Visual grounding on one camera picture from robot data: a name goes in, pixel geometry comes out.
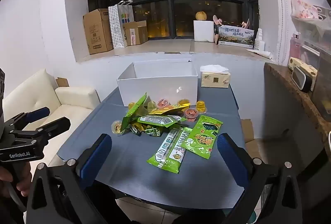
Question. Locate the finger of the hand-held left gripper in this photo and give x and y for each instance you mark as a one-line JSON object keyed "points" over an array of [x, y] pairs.
{"points": [[57, 124], [38, 112]]}

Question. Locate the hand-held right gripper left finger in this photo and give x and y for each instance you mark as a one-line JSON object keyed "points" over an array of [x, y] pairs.
{"points": [[95, 159]]}

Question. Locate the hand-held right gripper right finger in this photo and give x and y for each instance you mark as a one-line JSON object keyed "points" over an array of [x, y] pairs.
{"points": [[231, 159]]}

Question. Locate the red jelly cup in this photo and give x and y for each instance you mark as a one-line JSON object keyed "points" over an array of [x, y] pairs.
{"points": [[163, 103], [190, 113]]}

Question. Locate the white cardboard box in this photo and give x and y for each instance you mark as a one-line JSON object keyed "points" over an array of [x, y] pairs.
{"points": [[155, 89]]}

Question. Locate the person's left hand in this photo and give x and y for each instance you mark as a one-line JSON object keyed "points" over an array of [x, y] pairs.
{"points": [[25, 180]]}

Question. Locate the cream leather sofa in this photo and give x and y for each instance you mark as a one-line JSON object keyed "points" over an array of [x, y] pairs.
{"points": [[31, 94]]}

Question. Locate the flat cardboard sheet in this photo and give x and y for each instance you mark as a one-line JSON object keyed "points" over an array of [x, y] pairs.
{"points": [[247, 131]]}

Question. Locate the large green snack packet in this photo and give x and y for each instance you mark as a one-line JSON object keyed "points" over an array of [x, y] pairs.
{"points": [[201, 141]]}

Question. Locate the brown cardboard piece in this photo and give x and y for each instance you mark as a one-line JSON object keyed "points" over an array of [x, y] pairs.
{"points": [[62, 82]]}

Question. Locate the yellow jelly cup printed lid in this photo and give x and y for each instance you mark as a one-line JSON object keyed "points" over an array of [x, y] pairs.
{"points": [[117, 127]]}

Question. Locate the orange jelly cup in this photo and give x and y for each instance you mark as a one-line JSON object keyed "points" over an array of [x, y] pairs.
{"points": [[202, 106]]}

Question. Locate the plain green snack packet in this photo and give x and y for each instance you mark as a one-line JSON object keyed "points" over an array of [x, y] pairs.
{"points": [[134, 110]]}

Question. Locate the green and white snack packet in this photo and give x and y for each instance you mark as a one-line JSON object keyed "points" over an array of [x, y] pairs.
{"points": [[168, 154]]}

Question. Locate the small yellow jelly cup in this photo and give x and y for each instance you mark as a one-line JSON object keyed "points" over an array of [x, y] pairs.
{"points": [[132, 105]]}

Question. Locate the green packet with grey window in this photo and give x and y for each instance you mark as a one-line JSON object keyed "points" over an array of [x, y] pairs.
{"points": [[157, 120]]}

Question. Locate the clear yellow jelly cup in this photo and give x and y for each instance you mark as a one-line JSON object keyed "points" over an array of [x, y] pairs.
{"points": [[184, 102]]}

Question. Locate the pale green jelly cup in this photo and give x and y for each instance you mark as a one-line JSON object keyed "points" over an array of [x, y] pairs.
{"points": [[151, 106]]}

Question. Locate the yellow snack packet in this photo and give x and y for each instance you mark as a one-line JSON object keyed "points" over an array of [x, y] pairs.
{"points": [[168, 110]]}

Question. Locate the yellow tissue pack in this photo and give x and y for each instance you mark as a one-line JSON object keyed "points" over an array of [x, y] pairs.
{"points": [[214, 79]]}

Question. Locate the large brown cardboard box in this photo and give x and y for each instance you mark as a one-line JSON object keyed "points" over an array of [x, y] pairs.
{"points": [[97, 32]]}

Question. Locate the rolled white paper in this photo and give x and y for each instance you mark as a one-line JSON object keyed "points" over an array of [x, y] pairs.
{"points": [[261, 54]]}

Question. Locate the white dotted paper bag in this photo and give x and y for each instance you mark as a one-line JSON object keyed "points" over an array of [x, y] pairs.
{"points": [[117, 27]]}

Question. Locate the yellow cheese-shaped device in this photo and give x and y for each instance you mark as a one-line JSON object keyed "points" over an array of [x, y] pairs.
{"points": [[307, 71]]}

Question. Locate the white plastic bottle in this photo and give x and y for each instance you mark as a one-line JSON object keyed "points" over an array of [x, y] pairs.
{"points": [[259, 43]]}

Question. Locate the small open cardboard box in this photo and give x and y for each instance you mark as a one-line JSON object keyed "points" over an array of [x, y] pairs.
{"points": [[137, 32]]}

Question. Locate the printed landscape gift box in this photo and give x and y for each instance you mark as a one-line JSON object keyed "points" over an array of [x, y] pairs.
{"points": [[235, 36]]}

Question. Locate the white foam box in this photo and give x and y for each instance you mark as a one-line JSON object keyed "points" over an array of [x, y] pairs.
{"points": [[203, 31]]}

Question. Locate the pink plastic item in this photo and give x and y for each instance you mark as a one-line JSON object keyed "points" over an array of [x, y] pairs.
{"points": [[245, 23], [216, 22]]}

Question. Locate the clear plastic storage rack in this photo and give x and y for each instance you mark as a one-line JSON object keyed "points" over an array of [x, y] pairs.
{"points": [[310, 40]]}

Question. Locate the yellow pomelo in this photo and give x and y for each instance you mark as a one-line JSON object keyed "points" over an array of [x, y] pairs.
{"points": [[200, 16]]}

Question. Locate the pink floral pouch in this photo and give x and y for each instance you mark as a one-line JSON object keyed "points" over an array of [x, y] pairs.
{"points": [[303, 8]]}

